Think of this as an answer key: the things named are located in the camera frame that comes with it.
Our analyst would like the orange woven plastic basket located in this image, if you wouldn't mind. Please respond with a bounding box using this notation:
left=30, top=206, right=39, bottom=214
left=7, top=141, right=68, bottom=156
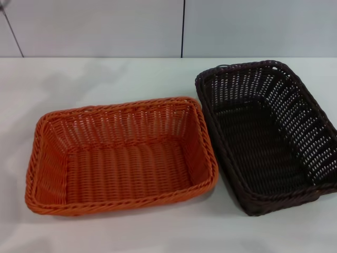
left=24, top=96, right=220, bottom=218

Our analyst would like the dark brown woven basket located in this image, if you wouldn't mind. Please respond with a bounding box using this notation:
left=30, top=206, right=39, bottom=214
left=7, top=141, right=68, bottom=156
left=195, top=60, right=337, bottom=217

